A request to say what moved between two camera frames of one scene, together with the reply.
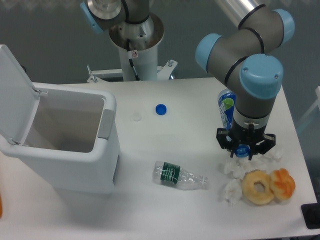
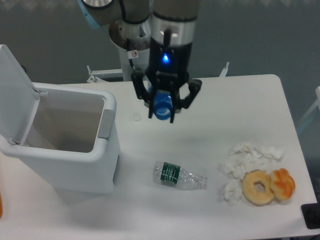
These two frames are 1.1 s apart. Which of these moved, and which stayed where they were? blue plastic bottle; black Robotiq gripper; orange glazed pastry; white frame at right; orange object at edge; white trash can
Moved: black Robotiq gripper; blue plastic bottle
Stayed: orange object at edge; white trash can; orange glazed pastry; white frame at right
